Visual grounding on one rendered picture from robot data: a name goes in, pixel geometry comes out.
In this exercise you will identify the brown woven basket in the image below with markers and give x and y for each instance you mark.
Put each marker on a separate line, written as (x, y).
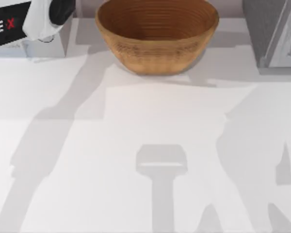
(157, 36)

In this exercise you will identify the grey cabinet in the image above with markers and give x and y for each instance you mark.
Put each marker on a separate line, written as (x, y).
(274, 31)

